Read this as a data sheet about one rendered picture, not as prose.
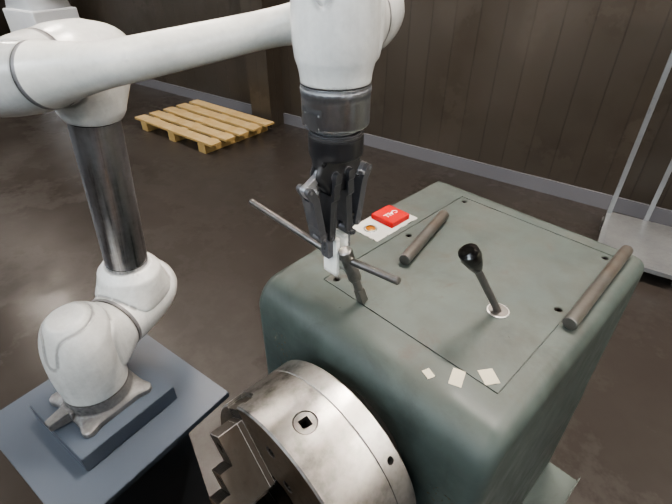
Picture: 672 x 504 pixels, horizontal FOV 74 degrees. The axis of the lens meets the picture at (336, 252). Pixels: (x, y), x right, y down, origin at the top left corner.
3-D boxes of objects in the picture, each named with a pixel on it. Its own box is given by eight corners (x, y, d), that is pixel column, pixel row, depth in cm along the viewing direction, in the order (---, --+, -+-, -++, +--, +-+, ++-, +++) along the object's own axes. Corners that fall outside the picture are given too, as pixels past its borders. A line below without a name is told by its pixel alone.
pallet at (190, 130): (278, 131, 495) (277, 120, 488) (215, 157, 435) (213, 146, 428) (197, 108, 561) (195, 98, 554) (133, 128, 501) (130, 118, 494)
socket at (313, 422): (287, 431, 61) (287, 420, 59) (307, 417, 62) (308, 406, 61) (301, 450, 59) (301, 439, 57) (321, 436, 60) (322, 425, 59)
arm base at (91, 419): (32, 412, 110) (23, 398, 107) (114, 356, 125) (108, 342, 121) (70, 453, 101) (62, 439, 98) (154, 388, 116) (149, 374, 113)
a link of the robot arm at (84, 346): (43, 398, 107) (3, 333, 94) (97, 344, 121) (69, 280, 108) (99, 415, 103) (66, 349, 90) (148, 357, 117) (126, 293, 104)
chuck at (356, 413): (280, 426, 91) (278, 323, 71) (398, 557, 75) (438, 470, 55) (266, 437, 89) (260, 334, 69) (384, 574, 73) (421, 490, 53)
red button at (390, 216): (388, 211, 102) (388, 203, 100) (409, 221, 98) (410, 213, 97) (370, 221, 98) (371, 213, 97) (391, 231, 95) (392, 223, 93)
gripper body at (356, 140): (339, 112, 64) (338, 172, 69) (293, 127, 59) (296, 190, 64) (378, 125, 59) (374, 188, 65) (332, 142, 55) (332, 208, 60)
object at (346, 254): (372, 298, 75) (354, 247, 68) (363, 307, 74) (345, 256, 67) (362, 293, 76) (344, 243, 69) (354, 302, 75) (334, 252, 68)
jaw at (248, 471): (279, 462, 70) (244, 396, 69) (293, 469, 65) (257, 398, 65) (217, 515, 63) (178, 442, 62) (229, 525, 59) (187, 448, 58)
